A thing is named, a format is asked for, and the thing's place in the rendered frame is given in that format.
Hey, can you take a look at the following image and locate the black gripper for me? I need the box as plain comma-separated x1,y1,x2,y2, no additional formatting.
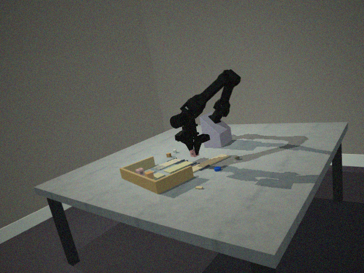
182,123,210,155

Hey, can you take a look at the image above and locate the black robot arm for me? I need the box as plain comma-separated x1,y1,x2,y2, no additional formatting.
170,69,241,142

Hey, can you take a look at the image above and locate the tan open wooden box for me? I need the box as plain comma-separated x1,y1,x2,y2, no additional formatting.
119,154,194,195

